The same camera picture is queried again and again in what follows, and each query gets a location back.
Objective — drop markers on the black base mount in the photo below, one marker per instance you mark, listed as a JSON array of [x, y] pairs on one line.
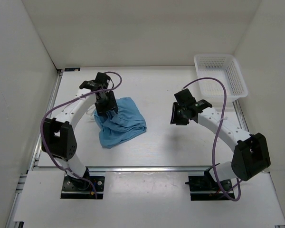
[[78, 189], [200, 190]]

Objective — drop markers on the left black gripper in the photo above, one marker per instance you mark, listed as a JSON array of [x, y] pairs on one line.
[[112, 105]]

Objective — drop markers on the aluminium frame rail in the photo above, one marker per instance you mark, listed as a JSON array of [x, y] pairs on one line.
[[164, 147]]

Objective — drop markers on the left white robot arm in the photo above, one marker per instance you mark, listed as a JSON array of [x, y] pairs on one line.
[[57, 133]]

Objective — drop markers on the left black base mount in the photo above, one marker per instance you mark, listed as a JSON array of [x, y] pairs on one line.
[[78, 189]]

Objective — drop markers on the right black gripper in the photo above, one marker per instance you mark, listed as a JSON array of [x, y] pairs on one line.
[[174, 117]]

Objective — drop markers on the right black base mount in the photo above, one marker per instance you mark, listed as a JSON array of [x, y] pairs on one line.
[[200, 190]]

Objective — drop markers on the white plastic basket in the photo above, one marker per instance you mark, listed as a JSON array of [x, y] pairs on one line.
[[226, 69]]

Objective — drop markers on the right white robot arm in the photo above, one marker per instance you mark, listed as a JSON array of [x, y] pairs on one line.
[[250, 151]]

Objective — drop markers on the light blue shorts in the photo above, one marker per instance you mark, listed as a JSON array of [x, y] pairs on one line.
[[120, 127]]

